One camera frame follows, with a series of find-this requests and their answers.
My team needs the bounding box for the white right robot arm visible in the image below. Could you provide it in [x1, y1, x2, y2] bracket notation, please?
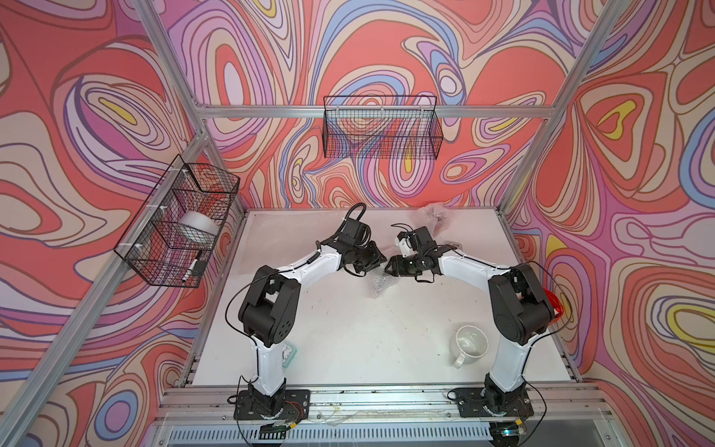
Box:
[385, 226, 563, 394]

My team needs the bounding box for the red pen cup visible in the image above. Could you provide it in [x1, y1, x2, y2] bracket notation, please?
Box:
[544, 289, 564, 323]

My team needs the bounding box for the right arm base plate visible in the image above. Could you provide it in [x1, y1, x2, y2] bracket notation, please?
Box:
[447, 384, 534, 419]

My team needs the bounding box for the white mug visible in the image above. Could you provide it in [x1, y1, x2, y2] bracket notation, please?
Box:
[450, 325, 490, 369]

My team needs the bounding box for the left wire basket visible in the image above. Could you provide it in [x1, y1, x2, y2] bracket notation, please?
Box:
[114, 156, 240, 289]

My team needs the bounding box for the white tape roll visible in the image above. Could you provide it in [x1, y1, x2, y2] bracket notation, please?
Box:
[177, 212, 219, 246]

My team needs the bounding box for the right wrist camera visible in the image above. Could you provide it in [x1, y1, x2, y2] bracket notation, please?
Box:
[395, 231, 416, 257]

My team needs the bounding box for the teal alarm clock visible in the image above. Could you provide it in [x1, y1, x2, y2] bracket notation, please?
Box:
[282, 344, 297, 369]

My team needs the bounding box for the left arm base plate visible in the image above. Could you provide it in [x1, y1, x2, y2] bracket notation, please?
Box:
[234, 389, 311, 422]

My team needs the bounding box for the back wire basket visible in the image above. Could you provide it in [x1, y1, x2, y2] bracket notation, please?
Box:
[322, 93, 444, 160]

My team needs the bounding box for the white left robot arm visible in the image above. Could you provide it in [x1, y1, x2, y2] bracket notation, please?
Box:
[238, 218, 387, 398]

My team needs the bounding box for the black marker in basket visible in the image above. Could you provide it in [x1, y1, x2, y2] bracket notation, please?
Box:
[182, 251, 201, 283]

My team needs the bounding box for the wire basket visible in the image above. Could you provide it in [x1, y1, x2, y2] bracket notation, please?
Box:
[114, 156, 240, 289]
[322, 93, 444, 160]

